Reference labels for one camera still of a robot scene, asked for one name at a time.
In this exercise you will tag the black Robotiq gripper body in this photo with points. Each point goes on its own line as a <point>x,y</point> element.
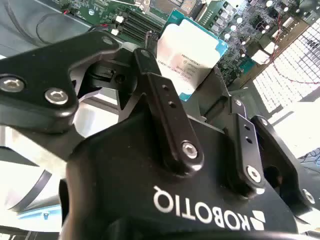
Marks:
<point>125,175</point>

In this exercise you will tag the silver CPU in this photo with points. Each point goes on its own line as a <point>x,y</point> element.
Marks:
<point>190,45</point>

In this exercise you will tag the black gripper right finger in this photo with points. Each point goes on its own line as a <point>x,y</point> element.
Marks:
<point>246,150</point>

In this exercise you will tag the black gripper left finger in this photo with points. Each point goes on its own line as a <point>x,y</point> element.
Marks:
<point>37,62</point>

